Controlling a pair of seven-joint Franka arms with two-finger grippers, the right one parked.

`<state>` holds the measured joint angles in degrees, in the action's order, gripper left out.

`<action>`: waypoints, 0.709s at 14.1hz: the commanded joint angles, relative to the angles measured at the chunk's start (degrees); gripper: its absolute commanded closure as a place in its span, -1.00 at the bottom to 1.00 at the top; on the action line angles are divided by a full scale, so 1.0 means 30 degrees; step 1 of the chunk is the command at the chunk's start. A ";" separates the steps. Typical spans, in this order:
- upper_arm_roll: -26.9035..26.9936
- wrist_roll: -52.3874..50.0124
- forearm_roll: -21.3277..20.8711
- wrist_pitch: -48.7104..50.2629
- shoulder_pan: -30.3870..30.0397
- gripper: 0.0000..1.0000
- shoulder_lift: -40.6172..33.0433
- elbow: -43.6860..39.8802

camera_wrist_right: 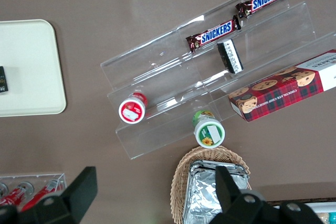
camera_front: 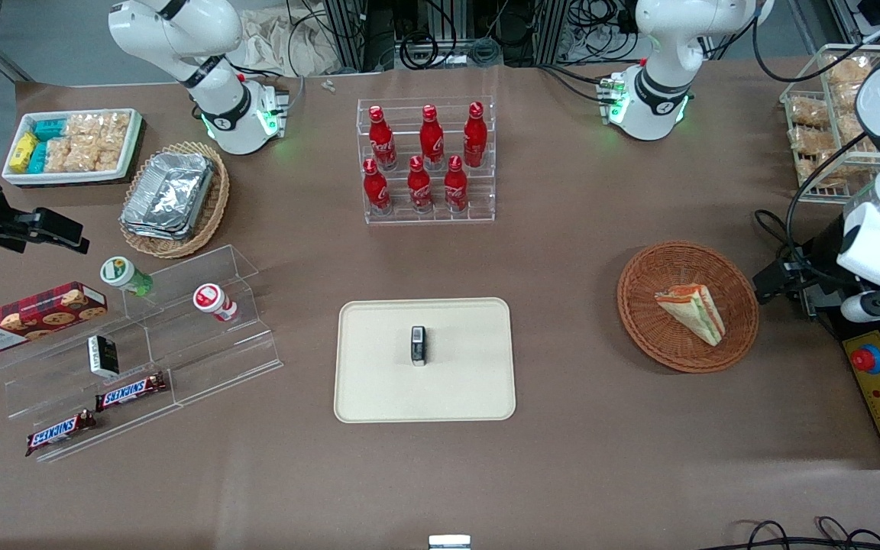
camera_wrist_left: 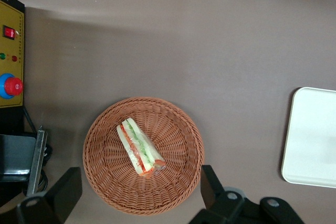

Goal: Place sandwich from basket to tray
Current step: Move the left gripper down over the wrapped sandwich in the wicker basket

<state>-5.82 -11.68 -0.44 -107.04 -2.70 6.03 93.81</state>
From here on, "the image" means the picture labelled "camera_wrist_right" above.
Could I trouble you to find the dark flat board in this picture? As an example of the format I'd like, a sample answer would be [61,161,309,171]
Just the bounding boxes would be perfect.
[267,199,336,206]

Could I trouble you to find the green lid yogurt cup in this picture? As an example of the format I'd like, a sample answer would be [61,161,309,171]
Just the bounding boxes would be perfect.
[191,110,226,148]

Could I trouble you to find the red tartan cookie box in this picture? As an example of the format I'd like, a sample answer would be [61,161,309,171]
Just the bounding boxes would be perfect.
[227,49,336,122]

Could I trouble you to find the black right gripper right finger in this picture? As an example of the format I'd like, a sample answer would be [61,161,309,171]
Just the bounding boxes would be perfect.
[209,165,325,224]

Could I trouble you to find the red lid yogurt cup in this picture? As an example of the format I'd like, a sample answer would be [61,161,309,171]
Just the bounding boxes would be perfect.
[118,92,149,124]

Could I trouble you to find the clear acrylic bottle rack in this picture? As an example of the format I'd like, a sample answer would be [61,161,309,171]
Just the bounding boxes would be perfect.
[0,173,67,210]

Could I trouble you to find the white plastic bin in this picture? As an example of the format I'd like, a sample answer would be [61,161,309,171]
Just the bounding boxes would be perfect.
[307,201,336,224]

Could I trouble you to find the light wicker basket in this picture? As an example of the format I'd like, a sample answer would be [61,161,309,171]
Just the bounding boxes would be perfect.
[170,145,252,224]

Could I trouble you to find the aluminium foil tray stack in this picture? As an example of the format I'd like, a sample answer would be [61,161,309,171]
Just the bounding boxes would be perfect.
[183,159,249,224]

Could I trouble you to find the cream plastic serving tray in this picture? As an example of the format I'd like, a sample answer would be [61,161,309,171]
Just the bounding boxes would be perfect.
[0,18,67,118]

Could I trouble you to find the clear acrylic stepped shelf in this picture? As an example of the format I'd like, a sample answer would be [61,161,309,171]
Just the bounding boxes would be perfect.
[100,0,336,161]

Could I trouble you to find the black and white carton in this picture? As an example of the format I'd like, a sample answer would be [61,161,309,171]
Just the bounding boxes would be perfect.
[216,38,244,74]

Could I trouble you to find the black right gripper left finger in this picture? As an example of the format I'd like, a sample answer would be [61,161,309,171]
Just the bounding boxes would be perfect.
[0,166,98,224]

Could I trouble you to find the small black packet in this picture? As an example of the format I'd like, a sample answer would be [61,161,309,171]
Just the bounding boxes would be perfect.
[0,66,9,95]

